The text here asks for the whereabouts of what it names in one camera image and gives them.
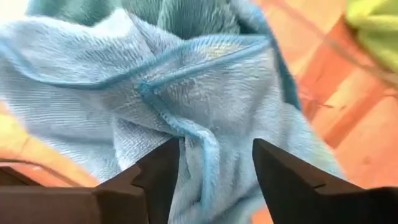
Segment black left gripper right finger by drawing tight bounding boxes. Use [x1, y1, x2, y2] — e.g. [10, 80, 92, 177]
[252, 138, 398, 224]

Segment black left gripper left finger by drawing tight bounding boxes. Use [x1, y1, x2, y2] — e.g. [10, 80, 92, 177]
[0, 138, 180, 224]

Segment blue microfiber towel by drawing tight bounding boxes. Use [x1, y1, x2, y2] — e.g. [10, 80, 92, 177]
[0, 7, 343, 224]
[26, 0, 249, 40]

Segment green microfiber towel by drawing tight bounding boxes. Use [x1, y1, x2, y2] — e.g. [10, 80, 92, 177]
[345, 0, 398, 74]

